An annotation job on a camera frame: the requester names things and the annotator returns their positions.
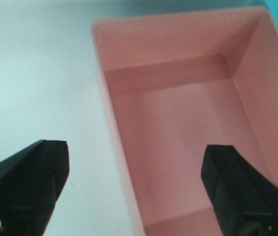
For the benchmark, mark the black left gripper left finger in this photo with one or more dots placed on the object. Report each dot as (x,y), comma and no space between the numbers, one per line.
(31,182)

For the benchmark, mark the pink plastic box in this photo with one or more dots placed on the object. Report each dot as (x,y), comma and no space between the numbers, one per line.
(173,84)

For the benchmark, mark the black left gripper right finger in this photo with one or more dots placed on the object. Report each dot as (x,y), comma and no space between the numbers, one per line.
(245,203)

